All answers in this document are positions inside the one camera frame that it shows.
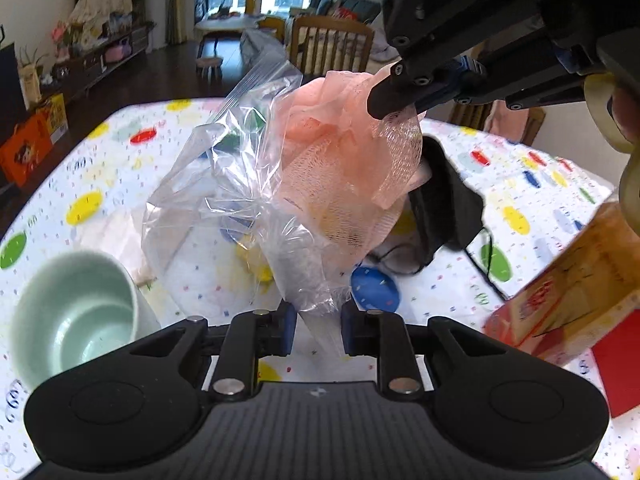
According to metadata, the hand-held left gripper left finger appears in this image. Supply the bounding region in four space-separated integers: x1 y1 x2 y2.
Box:
127 300 300 404

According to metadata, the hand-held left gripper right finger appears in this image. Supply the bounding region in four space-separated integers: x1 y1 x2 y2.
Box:
340 300 507 403

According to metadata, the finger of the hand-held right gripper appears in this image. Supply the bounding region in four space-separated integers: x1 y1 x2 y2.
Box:
366 57 489 122

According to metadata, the peach mesh bath sponge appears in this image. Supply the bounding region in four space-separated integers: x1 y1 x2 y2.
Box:
271 70 426 267

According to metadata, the clear plastic zip bag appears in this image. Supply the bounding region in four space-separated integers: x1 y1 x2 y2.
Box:
141 59 352 357

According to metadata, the person's right hand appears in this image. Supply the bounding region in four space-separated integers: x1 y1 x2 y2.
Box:
612 87 640 137

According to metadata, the wooden chair with towel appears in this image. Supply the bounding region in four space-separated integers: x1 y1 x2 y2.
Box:
449 99 547 147

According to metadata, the wooden dining chair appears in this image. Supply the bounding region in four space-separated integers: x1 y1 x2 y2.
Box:
288 14 376 77

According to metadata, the sofa with cream cover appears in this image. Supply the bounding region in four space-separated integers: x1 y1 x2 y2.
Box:
287 0 398 63

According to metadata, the pink towel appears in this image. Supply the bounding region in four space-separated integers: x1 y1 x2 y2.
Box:
486 99 532 144

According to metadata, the black face mask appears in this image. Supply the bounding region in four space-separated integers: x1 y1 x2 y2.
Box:
379 135 507 302

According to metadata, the translucent tape roll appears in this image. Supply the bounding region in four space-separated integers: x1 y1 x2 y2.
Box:
583 73 640 154

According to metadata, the small yellow chair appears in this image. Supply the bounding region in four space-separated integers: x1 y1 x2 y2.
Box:
256 15 287 44

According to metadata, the grey cloth pile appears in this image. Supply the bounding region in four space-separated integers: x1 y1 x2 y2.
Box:
239 28 289 69

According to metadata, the low round table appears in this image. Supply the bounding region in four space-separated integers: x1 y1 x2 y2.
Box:
194 16 262 57

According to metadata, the small wooden stool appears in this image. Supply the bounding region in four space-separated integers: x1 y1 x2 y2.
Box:
195 57 224 79

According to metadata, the pale green mug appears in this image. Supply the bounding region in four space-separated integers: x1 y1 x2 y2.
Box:
10 251 162 392

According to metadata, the orange juice bottle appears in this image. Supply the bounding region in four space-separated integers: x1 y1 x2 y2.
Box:
483 200 640 367

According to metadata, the grey and yellow curtain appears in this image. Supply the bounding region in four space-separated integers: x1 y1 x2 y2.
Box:
166 0 199 47

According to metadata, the red cardboard box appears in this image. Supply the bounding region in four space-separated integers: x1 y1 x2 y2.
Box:
591 309 640 419

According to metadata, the dark tv cabinet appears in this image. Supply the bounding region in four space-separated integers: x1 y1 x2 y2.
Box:
29 21 157 107

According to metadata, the yellow box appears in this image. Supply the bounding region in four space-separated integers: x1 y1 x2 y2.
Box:
37 92 69 144

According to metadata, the orange paper bag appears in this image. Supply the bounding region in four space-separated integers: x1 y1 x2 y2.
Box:
0 111 54 189

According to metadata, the black television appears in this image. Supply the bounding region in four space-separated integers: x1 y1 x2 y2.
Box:
0 44 27 152

